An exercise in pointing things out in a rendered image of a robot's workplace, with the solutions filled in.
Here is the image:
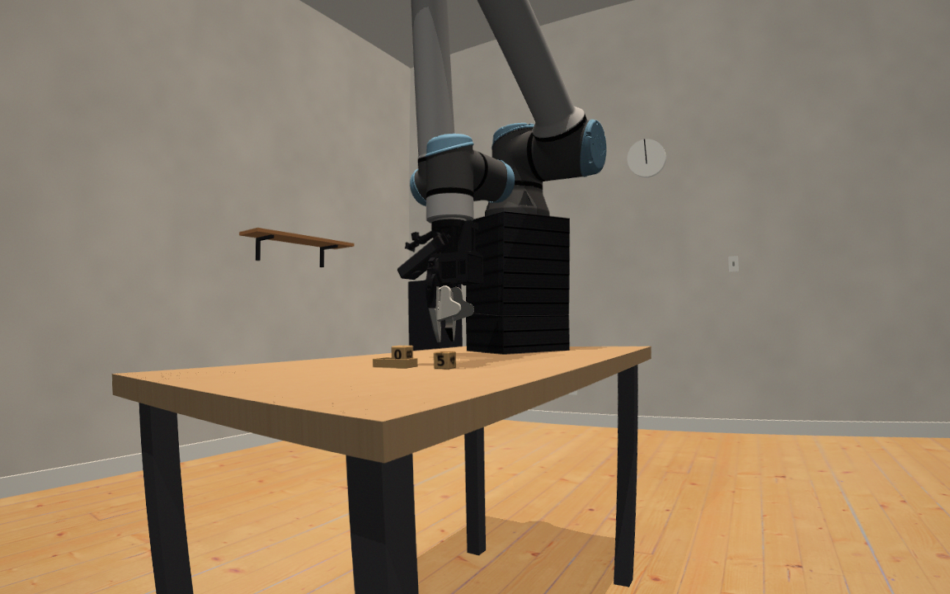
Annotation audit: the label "tan cube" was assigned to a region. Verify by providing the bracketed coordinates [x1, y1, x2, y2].
[434, 351, 456, 370]
[392, 346, 413, 360]

